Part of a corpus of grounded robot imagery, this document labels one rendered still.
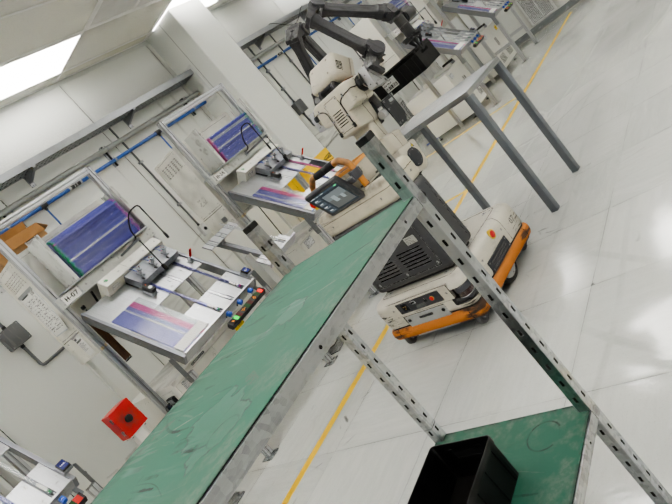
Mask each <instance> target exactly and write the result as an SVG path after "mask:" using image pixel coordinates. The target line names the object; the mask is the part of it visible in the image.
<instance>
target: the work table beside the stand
mask: <svg viewBox="0 0 672 504"><path fill-rule="evenodd" d="M493 68H494V69H495V71H496V72H497V73H498V75H499V76H500V77H501V79H502V80H503V81H504V83H505V84H506V85H507V87H508V88H509V89H510V91H511V92H512V93H513V95H514V96H515V97H516V99H517V100H518V101H519V103H520V104H521V105H522V107H523V108H524V109H525V111H526V112H527V113H528V115H529V116H530V117H531V119H532V120H533V121H534V123H535V124H536V125H537V127H538V128H539V129H540V131H541V132H542V133H543V134H544V136H545V137H546V138H547V140H548V141H549V142H550V144H551V145H552V146H553V148H554V149H555V150H556V152H557V153H558V154H559V156H560V157H561V158H562V160H563V161H564V162H565V164H566V165H567V166H568V168H569V169H570V170H571V172H572V173H574V172H576V171H578V170H579V168H580V166H579V165H578V163H577V162H576V161H575V159H574V158H573V157H572V155H571V154H570V153H569V151H568V150H567V148H566V147H565V146H564V144H563V143H562V142H561V140H560V139H559V138H558V136H557V135H556V134H555V132H554V131H553V130H552V128H551V127H550V126H549V124H548V123H547V122H546V120H545V119H544V118H543V116H542V115H541V114H540V112H539V111H538V110H537V108H536V107H535V106H534V104H533V103H532V102H531V100H530V99H529V98H528V96H527V95H526V94H525V92H524V91H523V90H522V88H521V87H520V86H519V84H518V83H517V82H516V80H515V79H514V78H513V76H512V75H511V74H510V72H509V71H508V70H507V68H506V67H505V66H504V64H503V63H502V62H501V60H500V59H499V58H498V56H496V57H495V58H494V59H492V60H491V61H489V62H488V63H487V64H485V65H484V66H482V67H481V68H480V69H478V70H477V71H476V72H474V73H473V74H471V75H470V76H469V77H467V78H466V79H464V80H463V81H462V82H460V83H459V84H458V85H456V86H455V87H453V88H452V89H451V90H449V91H448V92H446V93H445V94H444V95H442V96H441V97H439V98H438V99H437V100H435V101H434V102H433V103H431V104H430V105H428V106H427V107H426V108H424V109H423V110H421V111H420V112H419V113H417V114H416V115H415V116H413V117H412V118H411V119H410V120H409V121H408V123H407V124H406V125H405V126H404V127H403V128H402V129H401V130H400V131H401V133H402V134H403V136H404V137H405V139H408V138H409V137H411V136H412V135H414V134H415V133H417V132H418V131H420V132H421V133H422V134H423V136H424V137H425V138H426V139H427V141H428V142H429V143H430V144H431V146H432V147H433V148H434V149H435V151H436V152H437V153H438V154H439V155H440V157H441V158H442V159H443V160H444V162H445V163H446V164H447V165H448V167H449V168H450V169H451V170H452V172H453V173H454V174H455V175H456V177H457V178H458V179H459V180H460V182H461V183H462V184H463V185H464V187H465V188H466V189H467V190H468V192H469V193H470V194H471V195H472V197H473V198H474V199H475V200H476V202H477V203H478V204H479V205H480V207H481V208H482V209H483V210H485V209H487V208H489V207H491V206H490V204H489V203H488V202H487V201H486V199H485V198H484V197H483V196H482V194H481V193H480V192H479V191H478V189H477V188H476V187H475V186H474V184H473V183H472V182H471V180H470V179H469V178H468V177H467V175H466V174H465V173H464V172H463V170H462V169H461V168H460V167H459V165H458V164H457V163H456V162H455V160H454V159H453V158H452V157H451V155H450V154H449V153H448V152H447V150H446V149H445V148H444V147H443V145H442V144H441V143H440V142H439V140H438V139H437V138H436V137H435V135H434V134H433V133H432V132H431V130H430V129H429V128H428V127H427V125H428V124H430V123H431V122H433V121H434V120H436V119H437V118H438V117H440V116H441V115H443V114H444V113H446V112H447V111H449V110H450V109H452V108H453V107H455V106H456V105H457V104H459V103H460V102H462V101H463V100H465V101H466V102H467V104H468V105H469V106H470V108H471V109H472V110H473V112H474V113H475V114H476V115H477V117H478V118H479V119H480V121H481V122H482V123H483V124H484V126H485V127H486V128H487V130H488V131H489V132H490V134H491V135H492V136H493V137H494V139H495V140H496V141H497V143H498V144H499V145H500V146H501V148H502V149H503V150H504V152H505V153H506V154H507V155H508V157H509V158H510V159H511V161H512V162H513V163H514V165H515V166H516V167H517V168H518V170H519V171H520V172H521V174H522V175H523V176H524V177H525V179H526V180H527V181H528V183H529V184H530V185H531V186H532V188H533V189H534V190H535V192H536V193H537V194H538V196H539V197H540V198H541V199H542V201H543V202H544V203H545V205H546V206H547V207H548V208H549V210H550V211H551V212H552V213H553V212H555V211H558V210H559V208H560V205H559V204H558V203H557V201H556V200H555V199H554V198H553V196H552V195H551V194H550V192H549V191H548V190H547V188H546V187H545V186H544V185H543V183H542V182H541V181H540V179H539V178H538V177H537V175H536V174H535V173H534V172H533V170H532V169H531V168H530V166H529V165H528V164H527V162H526V161H525V160H524V159H523V157H522V156H521V155H520V153H519V152H518V151H517V149H516V148H515V147H514V146H513V144H512V143H511V142H510V140H509V139H508V138H507V136H506V135H505V134H504V132H503V131H502V130H501V129H500V127H499V126H498V125H497V123H496V122H495V121H494V119H493V118H492V117H491V116H490V114H489V113H488V112H487V110H486V109H485V108H484V106H483V105H482V104H481V103H480V101H479V100H478V99H477V97H476V96H475V95H474V93H473V92H474V91H475V89H476V88H477V87H478V86H479V85H480V84H481V82H482V81H483V80H484V79H485V78H486V76H487V75H488V74H489V73H490V72H491V71H492V69H493Z"/></svg>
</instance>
